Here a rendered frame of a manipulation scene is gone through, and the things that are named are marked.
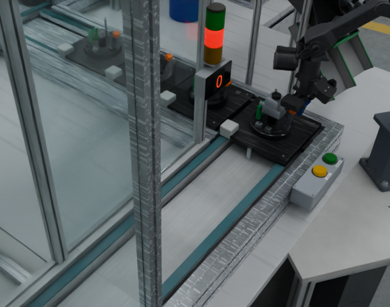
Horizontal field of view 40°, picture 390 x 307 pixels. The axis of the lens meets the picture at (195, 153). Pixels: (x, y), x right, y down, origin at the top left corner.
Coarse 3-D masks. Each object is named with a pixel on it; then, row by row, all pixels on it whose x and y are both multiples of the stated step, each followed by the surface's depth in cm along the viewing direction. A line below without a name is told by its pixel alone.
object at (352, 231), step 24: (360, 168) 173; (336, 192) 164; (360, 192) 164; (384, 192) 165; (336, 216) 156; (360, 216) 157; (384, 216) 157; (312, 240) 149; (336, 240) 150; (360, 240) 150; (384, 240) 150; (312, 264) 143; (336, 264) 143; (360, 264) 144
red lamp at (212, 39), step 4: (208, 32) 136; (212, 32) 135; (216, 32) 135; (220, 32) 136; (208, 36) 136; (212, 36) 136; (216, 36) 136; (220, 36) 136; (204, 40) 139; (208, 40) 137; (212, 40) 137; (216, 40) 137; (220, 40) 137; (208, 44) 138; (212, 44) 138; (216, 44) 138; (220, 44) 138
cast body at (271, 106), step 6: (270, 96) 162; (276, 96) 160; (282, 96) 162; (264, 102) 166; (270, 102) 161; (276, 102) 160; (264, 108) 164; (270, 108) 163; (276, 108) 161; (282, 108) 162; (270, 114) 164; (276, 114) 162; (282, 114) 163
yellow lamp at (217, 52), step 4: (204, 44) 140; (204, 48) 140; (208, 48) 139; (212, 48) 138; (216, 48) 139; (220, 48) 139; (204, 52) 141; (208, 52) 140; (212, 52) 139; (216, 52) 139; (220, 52) 140; (204, 56) 142; (208, 56) 140; (212, 56) 140; (216, 56) 140; (220, 56) 141; (204, 60) 142; (208, 60) 141; (212, 60) 141; (216, 60) 141; (220, 60) 142; (212, 64) 141
